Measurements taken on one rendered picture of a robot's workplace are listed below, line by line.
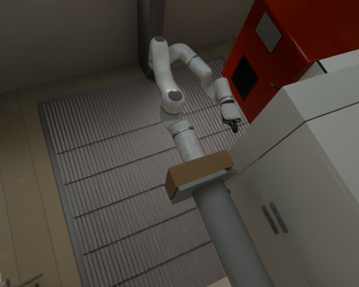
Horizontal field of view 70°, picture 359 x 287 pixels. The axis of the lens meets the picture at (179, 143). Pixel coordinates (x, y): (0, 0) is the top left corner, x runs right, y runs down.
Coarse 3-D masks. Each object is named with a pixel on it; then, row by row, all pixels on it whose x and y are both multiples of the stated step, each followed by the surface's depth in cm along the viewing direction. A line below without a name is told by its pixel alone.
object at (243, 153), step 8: (240, 144) 128; (248, 144) 121; (232, 152) 139; (240, 152) 131; (248, 152) 124; (256, 152) 117; (232, 160) 142; (240, 160) 133; (248, 160) 126; (232, 168) 145; (240, 168) 136
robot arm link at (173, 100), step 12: (156, 36) 143; (156, 48) 140; (168, 48) 143; (156, 60) 142; (168, 60) 144; (156, 72) 141; (168, 72) 140; (168, 84) 133; (168, 96) 125; (180, 96) 126; (168, 108) 127; (180, 108) 128
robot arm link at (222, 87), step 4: (216, 80) 147; (220, 80) 145; (224, 80) 145; (216, 84) 147; (220, 84) 145; (224, 84) 144; (228, 84) 145; (216, 88) 147; (220, 88) 144; (224, 88) 143; (228, 88) 144; (216, 92) 148; (220, 92) 144; (224, 92) 142; (228, 92) 142; (216, 96) 150; (220, 96) 143; (224, 96) 142; (232, 96) 143
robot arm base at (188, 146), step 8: (176, 136) 124; (184, 136) 122; (192, 136) 122; (176, 144) 125; (184, 144) 121; (192, 144) 120; (200, 144) 123; (184, 152) 120; (192, 152) 118; (200, 152) 119; (184, 160) 120
